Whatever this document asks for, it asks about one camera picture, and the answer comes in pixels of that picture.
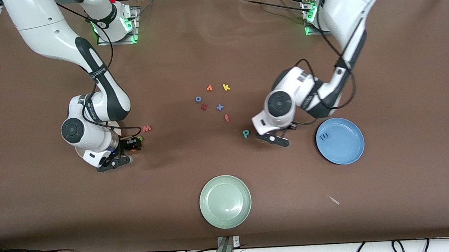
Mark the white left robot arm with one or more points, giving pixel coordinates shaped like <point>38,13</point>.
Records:
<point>350,6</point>

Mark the brown paper table cover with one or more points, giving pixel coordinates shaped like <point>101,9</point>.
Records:
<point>219,55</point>

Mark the small white paper scrap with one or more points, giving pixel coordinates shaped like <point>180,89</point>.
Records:
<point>333,199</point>

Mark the blue foam letter m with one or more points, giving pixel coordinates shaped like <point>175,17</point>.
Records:
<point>324,136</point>

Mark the teal foam letter p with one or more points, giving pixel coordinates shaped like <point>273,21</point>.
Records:
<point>245,133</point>

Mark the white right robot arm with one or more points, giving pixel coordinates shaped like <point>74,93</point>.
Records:
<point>43,24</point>

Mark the pink foam letter w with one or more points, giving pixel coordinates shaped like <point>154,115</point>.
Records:
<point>147,129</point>

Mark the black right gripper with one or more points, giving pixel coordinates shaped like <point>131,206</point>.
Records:
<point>125,145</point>

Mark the blue foam letter x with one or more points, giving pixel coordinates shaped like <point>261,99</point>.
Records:
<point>219,107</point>

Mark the beige round plate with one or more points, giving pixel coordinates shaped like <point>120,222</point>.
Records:
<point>118,132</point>

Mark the yellow foam letter k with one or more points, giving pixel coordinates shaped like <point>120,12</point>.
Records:
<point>225,87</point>

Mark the orange foam letter f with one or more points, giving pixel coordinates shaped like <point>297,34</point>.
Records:
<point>226,118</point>

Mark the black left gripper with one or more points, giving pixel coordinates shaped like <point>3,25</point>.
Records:
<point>292,126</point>

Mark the blue round plate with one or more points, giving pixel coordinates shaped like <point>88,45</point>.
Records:
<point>344,145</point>

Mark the pale green round plate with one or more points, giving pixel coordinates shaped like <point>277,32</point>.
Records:
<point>225,202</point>

